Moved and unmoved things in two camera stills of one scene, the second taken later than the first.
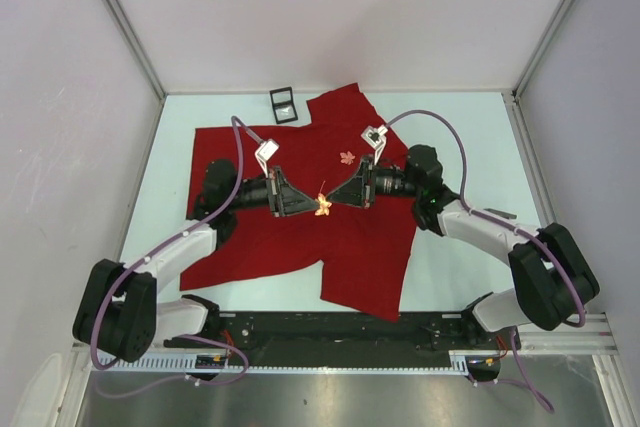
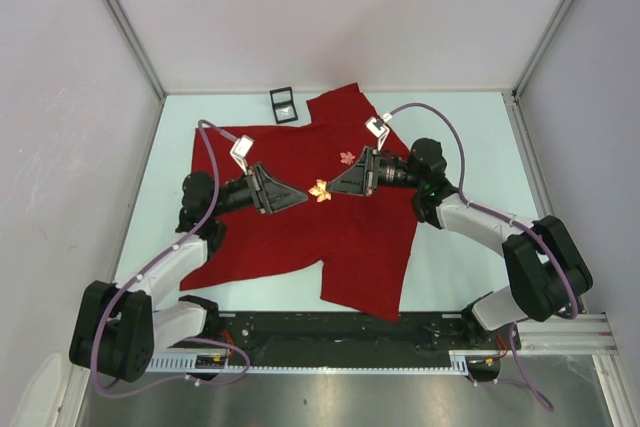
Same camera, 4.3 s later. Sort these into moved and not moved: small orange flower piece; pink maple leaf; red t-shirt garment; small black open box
Moved: small orange flower piece
Not moved: red t-shirt garment; pink maple leaf; small black open box
